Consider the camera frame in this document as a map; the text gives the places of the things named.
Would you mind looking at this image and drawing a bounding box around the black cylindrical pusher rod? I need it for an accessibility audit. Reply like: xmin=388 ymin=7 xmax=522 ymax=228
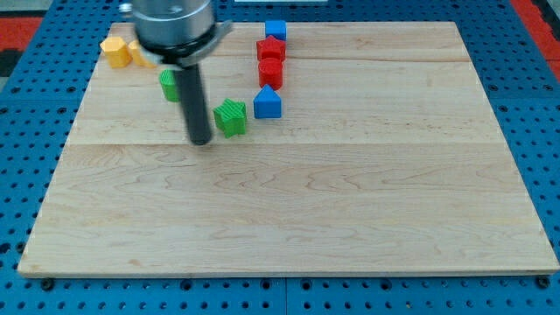
xmin=173 ymin=64 xmax=213 ymax=145

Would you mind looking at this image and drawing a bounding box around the green star block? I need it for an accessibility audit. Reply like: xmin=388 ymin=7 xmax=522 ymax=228
xmin=213 ymin=98 xmax=247 ymax=138

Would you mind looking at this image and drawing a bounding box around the yellow block behind arm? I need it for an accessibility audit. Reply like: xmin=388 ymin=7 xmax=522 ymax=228
xmin=128 ymin=39 xmax=157 ymax=68

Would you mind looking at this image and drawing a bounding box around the blue triangle block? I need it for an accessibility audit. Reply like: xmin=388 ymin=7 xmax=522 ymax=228
xmin=253 ymin=85 xmax=282 ymax=119

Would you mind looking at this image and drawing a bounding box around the red star block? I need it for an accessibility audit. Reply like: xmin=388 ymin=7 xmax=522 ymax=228
xmin=255 ymin=35 xmax=286 ymax=62

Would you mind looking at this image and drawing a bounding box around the green cylinder block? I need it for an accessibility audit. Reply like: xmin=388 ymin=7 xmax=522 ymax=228
xmin=158 ymin=69 xmax=179 ymax=102

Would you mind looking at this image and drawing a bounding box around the red cylinder block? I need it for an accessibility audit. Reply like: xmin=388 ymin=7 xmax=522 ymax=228
xmin=258 ymin=58 xmax=284 ymax=90

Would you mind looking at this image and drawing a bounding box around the yellow hexagon block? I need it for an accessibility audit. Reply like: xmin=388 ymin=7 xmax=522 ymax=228
xmin=100 ymin=37 xmax=132 ymax=68

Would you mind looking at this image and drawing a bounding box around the blue cube block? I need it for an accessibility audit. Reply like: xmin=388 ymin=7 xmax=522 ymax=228
xmin=264 ymin=20 xmax=287 ymax=41

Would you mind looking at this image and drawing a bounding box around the wooden board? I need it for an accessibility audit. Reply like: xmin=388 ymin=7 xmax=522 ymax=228
xmin=18 ymin=22 xmax=559 ymax=278

